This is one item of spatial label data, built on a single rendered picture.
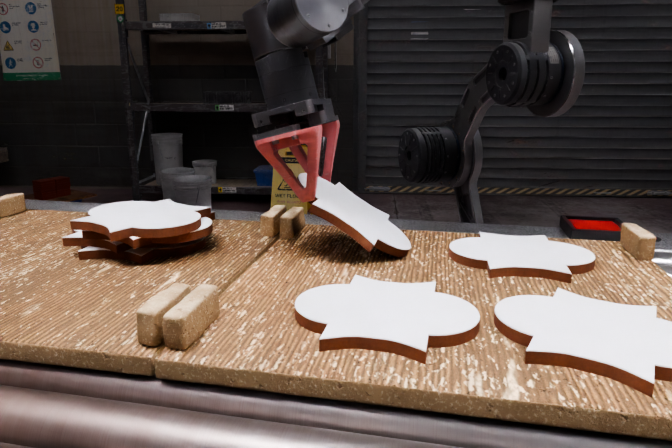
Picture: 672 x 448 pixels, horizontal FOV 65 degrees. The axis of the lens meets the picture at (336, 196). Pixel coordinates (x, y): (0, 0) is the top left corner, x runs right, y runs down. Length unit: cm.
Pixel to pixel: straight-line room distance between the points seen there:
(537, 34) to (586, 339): 94
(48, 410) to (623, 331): 39
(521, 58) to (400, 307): 89
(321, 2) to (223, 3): 494
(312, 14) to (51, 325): 33
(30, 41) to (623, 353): 607
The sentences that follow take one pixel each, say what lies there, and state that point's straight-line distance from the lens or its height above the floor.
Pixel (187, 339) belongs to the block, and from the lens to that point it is 39.
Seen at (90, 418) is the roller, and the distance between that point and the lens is 38.
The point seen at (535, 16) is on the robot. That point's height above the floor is 125.
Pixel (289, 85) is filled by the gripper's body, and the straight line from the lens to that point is 55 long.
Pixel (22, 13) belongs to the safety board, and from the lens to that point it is 627.
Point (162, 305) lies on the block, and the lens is 41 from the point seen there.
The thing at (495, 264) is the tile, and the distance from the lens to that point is 53.
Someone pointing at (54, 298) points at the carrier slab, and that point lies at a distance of 52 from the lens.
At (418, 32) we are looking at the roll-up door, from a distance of 518.
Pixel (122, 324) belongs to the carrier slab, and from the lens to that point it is 45.
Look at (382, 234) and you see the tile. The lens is 55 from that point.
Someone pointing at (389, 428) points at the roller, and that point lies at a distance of 36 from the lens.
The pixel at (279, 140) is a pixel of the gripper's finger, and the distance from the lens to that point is 53.
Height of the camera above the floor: 112
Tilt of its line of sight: 13 degrees down
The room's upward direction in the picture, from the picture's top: straight up
